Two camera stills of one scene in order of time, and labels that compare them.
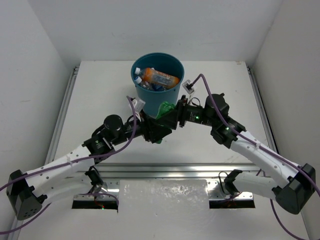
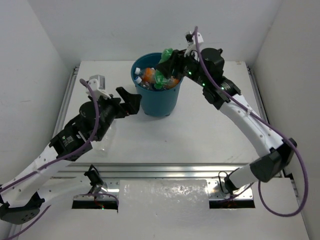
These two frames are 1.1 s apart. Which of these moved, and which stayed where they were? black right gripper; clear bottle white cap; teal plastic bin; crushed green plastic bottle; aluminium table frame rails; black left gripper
Moved: black left gripper; crushed green plastic bottle; black right gripper
Stayed: aluminium table frame rails; clear bottle white cap; teal plastic bin
